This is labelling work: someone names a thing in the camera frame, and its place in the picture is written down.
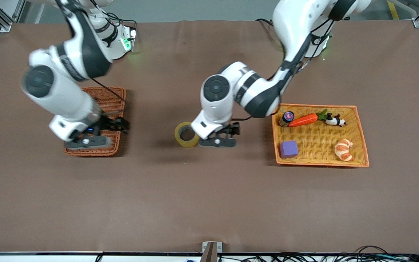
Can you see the large orange woven basket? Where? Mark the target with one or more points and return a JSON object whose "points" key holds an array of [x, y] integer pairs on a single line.
{"points": [[318, 145]]}

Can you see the black white panda toy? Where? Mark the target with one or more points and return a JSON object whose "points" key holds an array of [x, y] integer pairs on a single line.
{"points": [[335, 120]]}

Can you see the small jar purple lid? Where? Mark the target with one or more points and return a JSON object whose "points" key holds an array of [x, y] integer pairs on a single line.
{"points": [[286, 118]]}

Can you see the yellow tape roll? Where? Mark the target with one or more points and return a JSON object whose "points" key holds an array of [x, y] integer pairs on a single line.
{"points": [[187, 145]]}

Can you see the small brown woven basket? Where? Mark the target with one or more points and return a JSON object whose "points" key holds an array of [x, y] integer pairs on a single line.
{"points": [[116, 105]]}

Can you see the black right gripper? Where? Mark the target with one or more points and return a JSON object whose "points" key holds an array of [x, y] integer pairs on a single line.
{"points": [[110, 123]]}

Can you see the purple foam cube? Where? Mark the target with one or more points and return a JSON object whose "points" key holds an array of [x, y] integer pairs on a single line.
{"points": [[288, 149]]}

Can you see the orange toy carrot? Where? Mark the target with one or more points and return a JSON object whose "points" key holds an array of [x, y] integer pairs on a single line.
{"points": [[304, 119]]}

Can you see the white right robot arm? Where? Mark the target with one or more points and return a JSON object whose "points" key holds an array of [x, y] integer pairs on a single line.
{"points": [[64, 91]]}

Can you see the metal bracket with post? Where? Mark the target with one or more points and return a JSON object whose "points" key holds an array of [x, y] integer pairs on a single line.
{"points": [[211, 253]]}

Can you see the toy croissant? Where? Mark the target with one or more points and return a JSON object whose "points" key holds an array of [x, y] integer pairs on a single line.
{"points": [[343, 150]]}

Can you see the brown table cover cloth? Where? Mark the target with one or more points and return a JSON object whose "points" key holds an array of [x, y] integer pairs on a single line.
{"points": [[209, 200]]}

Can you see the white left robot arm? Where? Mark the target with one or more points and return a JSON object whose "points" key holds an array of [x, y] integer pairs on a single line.
{"points": [[253, 91]]}

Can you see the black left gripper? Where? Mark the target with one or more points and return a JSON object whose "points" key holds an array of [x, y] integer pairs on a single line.
{"points": [[230, 130]]}

